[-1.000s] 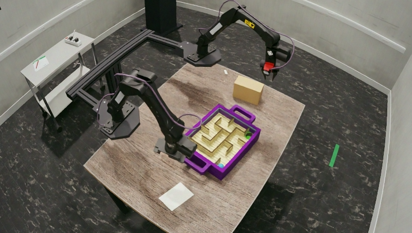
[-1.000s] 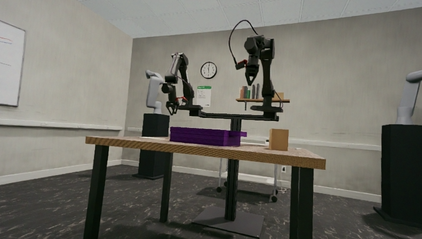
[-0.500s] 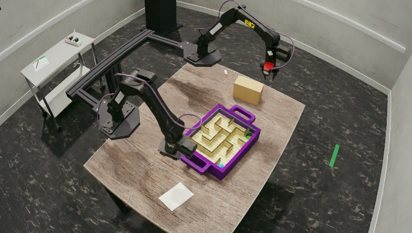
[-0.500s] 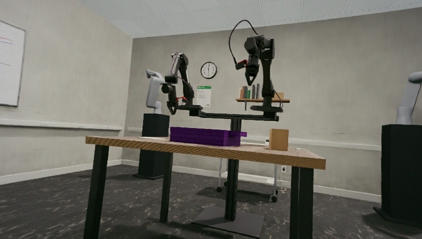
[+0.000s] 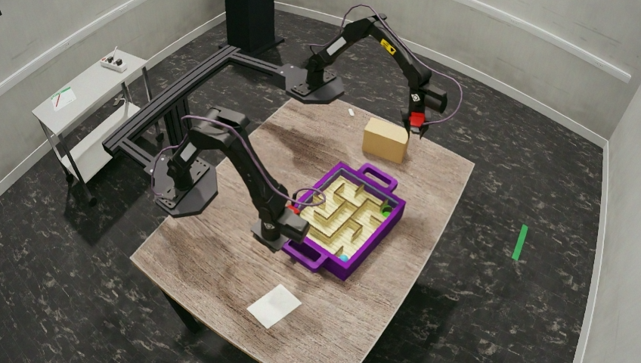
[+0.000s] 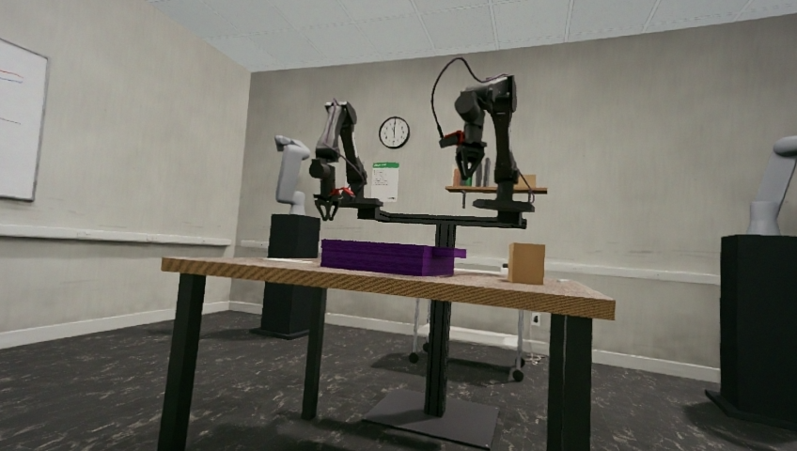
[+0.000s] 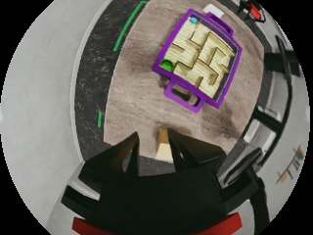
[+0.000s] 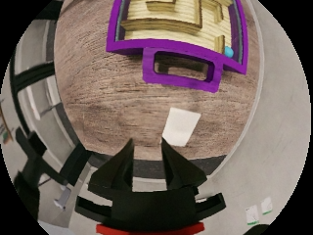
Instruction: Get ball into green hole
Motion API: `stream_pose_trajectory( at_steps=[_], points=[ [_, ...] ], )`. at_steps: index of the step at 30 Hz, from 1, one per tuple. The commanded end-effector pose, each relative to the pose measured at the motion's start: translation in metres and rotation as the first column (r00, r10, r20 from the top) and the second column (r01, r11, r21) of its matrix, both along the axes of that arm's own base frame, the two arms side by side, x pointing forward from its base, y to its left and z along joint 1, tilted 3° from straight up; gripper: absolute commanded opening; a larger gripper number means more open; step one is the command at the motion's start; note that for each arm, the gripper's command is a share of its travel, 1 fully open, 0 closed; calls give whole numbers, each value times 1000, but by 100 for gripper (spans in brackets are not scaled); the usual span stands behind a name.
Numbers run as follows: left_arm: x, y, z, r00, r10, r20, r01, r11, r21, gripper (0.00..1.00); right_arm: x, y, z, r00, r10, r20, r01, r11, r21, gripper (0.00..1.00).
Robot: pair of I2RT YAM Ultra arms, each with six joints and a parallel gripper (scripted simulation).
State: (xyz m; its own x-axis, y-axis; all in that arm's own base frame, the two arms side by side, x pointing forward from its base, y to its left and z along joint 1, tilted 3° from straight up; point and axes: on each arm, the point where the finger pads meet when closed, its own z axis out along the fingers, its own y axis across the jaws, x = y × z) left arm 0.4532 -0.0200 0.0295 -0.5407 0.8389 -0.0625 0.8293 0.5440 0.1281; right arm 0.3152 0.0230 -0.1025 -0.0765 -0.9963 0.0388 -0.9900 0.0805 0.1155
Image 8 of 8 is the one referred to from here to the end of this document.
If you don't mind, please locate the white rectangular card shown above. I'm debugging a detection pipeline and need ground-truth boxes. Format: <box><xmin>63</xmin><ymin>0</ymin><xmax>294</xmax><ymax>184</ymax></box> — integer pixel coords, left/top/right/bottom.
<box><xmin>162</xmin><ymin>107</ymin><xmax>201</xmax><ymax>146</ymax></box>

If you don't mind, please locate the purple maze board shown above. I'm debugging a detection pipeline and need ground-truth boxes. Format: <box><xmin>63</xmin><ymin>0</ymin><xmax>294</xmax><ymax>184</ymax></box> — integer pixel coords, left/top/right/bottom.
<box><xmin>106</xmin><ymin>0</ymin><xmax>248</xmax><ymax>93</ymax></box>

